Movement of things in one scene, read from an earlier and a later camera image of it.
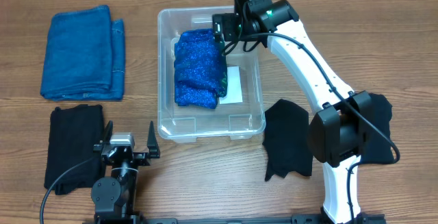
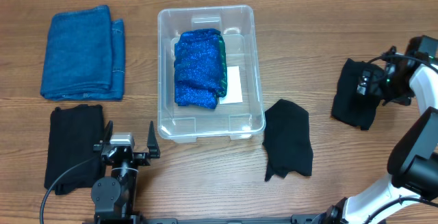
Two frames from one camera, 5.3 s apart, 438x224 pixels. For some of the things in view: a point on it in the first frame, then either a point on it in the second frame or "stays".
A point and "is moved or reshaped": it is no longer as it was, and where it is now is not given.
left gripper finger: x=108 y=132 stays
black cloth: x=375 y=148 is moved or reshaped
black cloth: x=287 y=140 stays
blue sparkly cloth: x=200 y=69 stays
